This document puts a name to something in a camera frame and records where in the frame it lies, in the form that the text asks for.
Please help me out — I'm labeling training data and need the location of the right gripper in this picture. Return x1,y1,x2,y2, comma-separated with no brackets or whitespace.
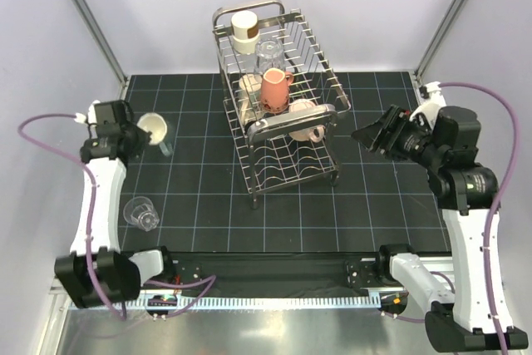
352,104,446,170

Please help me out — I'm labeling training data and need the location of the pink mug with handle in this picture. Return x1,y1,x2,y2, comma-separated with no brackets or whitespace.
287,99,326,144

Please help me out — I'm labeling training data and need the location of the clear plastic cup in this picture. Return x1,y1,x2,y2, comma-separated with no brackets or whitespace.
254,37,285,76
123,196,160,231

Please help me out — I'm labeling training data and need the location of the coral mug white interior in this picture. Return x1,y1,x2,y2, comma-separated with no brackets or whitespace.
260,68,294,114

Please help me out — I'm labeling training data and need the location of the cream floral painted mug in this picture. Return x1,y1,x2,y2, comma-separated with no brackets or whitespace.
236,73,264,125

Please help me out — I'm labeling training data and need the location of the brown metal-lined cup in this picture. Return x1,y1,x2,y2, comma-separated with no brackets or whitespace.
231,10,259,55

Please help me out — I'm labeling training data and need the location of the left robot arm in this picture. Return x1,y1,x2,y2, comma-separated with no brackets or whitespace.
54,100,176,308

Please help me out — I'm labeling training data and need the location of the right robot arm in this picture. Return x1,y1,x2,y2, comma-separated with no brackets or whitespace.
352,106,529,353

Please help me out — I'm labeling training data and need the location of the black grid mat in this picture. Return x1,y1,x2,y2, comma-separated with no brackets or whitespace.
118,72,451,253

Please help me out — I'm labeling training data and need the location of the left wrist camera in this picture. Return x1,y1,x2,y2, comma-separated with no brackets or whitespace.
74,100,101,126

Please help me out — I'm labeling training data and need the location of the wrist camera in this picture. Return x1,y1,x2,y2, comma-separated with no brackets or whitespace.
409,81,446,129
74,100,101,126

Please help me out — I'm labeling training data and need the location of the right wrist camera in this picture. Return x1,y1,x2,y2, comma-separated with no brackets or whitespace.
409,81,446,129

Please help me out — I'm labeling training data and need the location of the steel wire dish rack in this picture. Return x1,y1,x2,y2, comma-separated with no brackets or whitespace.
212,0,352,208

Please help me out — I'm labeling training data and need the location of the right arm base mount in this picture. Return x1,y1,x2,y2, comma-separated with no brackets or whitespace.
345,258,381,289

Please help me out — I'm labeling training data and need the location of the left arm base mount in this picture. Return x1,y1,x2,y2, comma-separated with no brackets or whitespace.
167,260,203,285

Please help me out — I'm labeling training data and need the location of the aluminium frame rail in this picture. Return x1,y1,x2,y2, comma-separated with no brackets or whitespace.
49,259,500,289

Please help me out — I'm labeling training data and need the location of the white slotted cable duct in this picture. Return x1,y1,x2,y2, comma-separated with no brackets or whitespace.
70,295,382,311

